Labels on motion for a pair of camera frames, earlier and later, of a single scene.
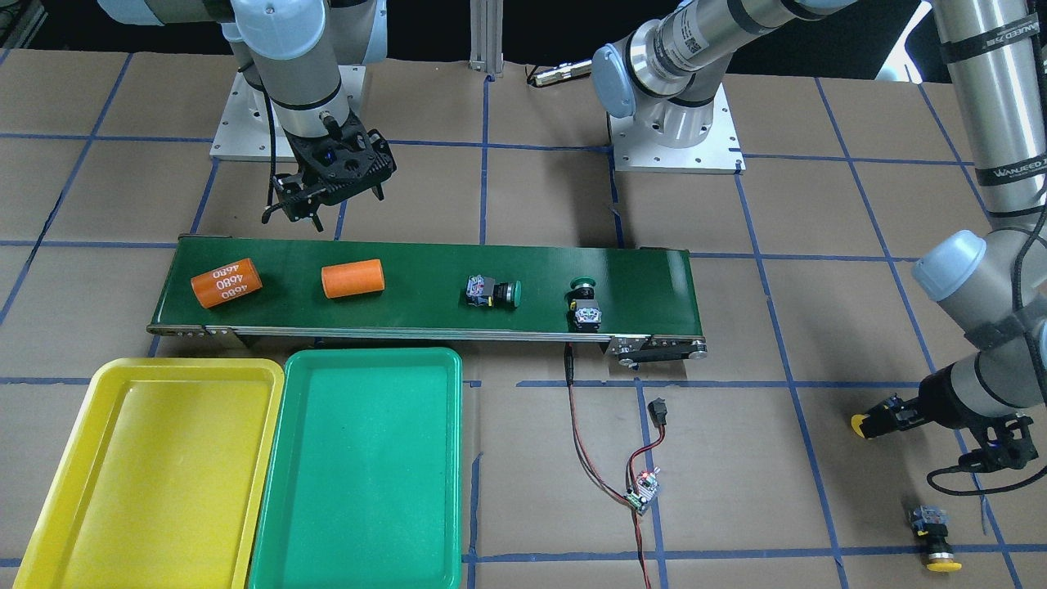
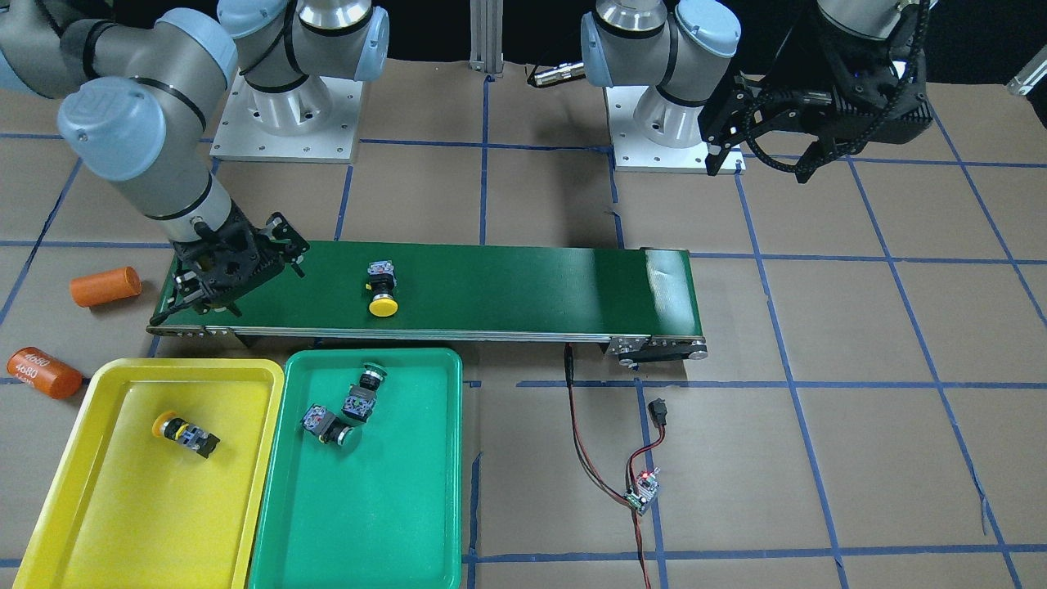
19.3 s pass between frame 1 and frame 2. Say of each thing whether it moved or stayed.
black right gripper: moved
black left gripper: moved
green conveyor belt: stayed
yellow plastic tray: stayed
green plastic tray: stayed
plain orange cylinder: moved
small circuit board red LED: stayed
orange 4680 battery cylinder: moved
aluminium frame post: stayed
